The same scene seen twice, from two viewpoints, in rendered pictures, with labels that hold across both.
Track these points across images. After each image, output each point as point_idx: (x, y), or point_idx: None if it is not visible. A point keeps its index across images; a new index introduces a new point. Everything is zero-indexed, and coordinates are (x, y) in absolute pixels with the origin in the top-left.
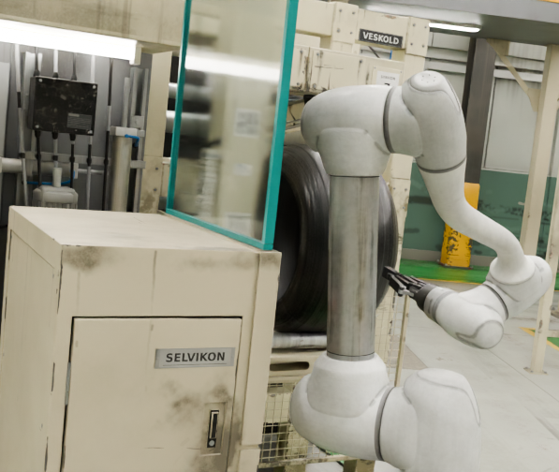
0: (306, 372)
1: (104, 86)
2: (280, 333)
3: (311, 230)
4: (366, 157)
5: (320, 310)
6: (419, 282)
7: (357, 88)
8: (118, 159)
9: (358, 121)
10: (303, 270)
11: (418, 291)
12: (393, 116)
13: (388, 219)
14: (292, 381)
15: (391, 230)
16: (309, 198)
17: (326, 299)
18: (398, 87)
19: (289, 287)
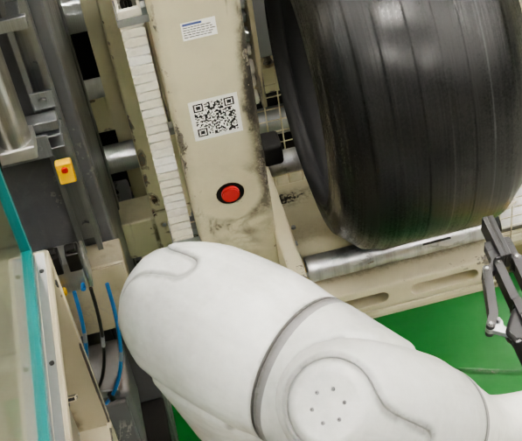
0: (385, 304)
1: None
2: (330, 258)
3: (338, 150)
4: None
5: (386, 247)
6: None
7: (201, 319)
8: None
9: (207, 408)
10: (339, 202)
11: (518, 342)
12: (272, 436)
13: (502, 98)
14: None
15: (511, 115)
16: (329, 86)
17: (389, 240)
18: (285, 350)
19: (328, 206)
